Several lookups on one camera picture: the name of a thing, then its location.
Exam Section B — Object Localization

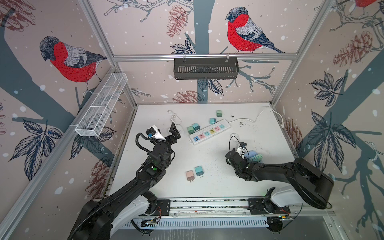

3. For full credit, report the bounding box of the pink plug adapter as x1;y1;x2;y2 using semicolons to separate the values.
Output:
186;170;195;182

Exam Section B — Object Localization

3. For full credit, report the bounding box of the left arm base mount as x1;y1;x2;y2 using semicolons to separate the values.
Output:
129;191;171;217

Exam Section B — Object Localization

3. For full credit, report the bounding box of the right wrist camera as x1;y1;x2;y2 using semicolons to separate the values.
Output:
236;142;248;159

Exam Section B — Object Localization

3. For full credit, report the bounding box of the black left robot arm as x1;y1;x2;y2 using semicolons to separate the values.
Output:
68;123;181;240

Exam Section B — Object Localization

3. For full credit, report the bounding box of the teal plug adapter by strip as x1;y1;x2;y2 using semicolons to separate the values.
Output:
209;118;217;125

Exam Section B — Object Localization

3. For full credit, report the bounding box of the green plug adapter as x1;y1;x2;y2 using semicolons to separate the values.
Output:
187;126;195;135
216;110;223;118
249;154;263;163

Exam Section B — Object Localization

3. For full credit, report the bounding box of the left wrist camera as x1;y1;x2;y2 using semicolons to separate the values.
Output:
151;125;166;141

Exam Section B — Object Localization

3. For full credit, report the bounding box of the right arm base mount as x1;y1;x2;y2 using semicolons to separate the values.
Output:
247;187;291;215

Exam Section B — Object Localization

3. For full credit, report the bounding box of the white multicolour power strip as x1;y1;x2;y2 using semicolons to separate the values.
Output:
189;120;231;146

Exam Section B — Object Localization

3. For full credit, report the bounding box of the black wire basket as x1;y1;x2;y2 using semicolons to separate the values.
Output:
174;58;239;80

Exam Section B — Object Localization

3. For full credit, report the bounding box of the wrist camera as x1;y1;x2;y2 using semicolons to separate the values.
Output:
151;125;166;141
236;142;248;159

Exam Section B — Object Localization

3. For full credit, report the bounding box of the teal plug adapter left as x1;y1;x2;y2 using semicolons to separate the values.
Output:
192;123;200;131

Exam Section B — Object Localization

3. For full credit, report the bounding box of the blue square socket cube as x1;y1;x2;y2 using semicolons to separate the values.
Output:
244;151;258;160

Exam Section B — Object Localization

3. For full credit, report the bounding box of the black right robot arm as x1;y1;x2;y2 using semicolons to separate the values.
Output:
226;150;334;210

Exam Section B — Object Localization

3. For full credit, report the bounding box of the teal plug adapter front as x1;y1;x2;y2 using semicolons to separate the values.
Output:
195;166;204;177

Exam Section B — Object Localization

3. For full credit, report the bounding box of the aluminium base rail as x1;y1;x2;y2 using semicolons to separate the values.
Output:
77;196;340;230

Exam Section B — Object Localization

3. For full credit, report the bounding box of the white cube cable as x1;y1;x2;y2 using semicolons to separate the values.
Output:
167;109;182;127

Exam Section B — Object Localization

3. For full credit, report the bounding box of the white mesh shelf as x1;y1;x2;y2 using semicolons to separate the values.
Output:
75;73;128;137

